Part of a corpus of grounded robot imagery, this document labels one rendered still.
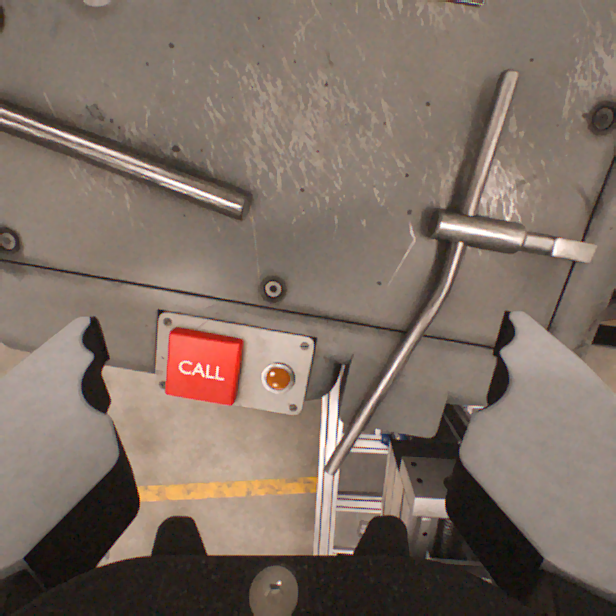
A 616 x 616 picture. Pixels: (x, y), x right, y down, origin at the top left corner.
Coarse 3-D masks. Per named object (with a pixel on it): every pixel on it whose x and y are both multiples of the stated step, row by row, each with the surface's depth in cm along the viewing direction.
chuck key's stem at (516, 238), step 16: (432, 224) 26; (448, 224) 24; (464, 224) 24; (480, 224) 25; (496, 224) 25; (512, 224) 25; (448, 240) 25; (464, 240) 25; (480, 240) 25; (496, 240) 25; (512, 240) 25; (528, 240) 25; (544, 240) 25; (560, 240) 25; (560, 256) 25; (576, 256) 25; (592, 256) 25
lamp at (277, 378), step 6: (270, 372) 30; (276, 372) 30; (282, 372) 30; (270, 378) 30; (276, 378) 30; (282, 378) 30; (288, 378) 30; (270, 384) 30; (276, 384) 30; (282, 384) 30; (288, 384) 31
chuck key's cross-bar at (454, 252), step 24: (504, 72) 22; (504, 96) 22; (504, 120) 23; (480, 144) 24; (480, 168) 24; (480, 192) 24; (456, 264) 26; (432, 312) 27; (408, 336) 28; (384, 384) 29; (360, 408) 30; (360, 432) 31; (336, 456) 31
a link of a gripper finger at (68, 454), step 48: (96, 336) 11; (0, 384) 8; (48, 384) 8; (96, 384) 9; (0, 432) 7; (48, 432) 7; (96, 432) 7; (0, 480) 6; (48, 480) 6; (96, 480) 6; (0, 528) 5; (48, 528) 5; (96, 528) 6; (0, 576) 5; (48, 576) 5
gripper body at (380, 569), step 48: (192, 528) 5; (384, 528) 5; (96, 576) 4; (144, 576) 4; (192, 576) 4; (240, 576) 4; (288, 576) 4; (336, 576) 4; (384, 576) 4; (432, 576) 4
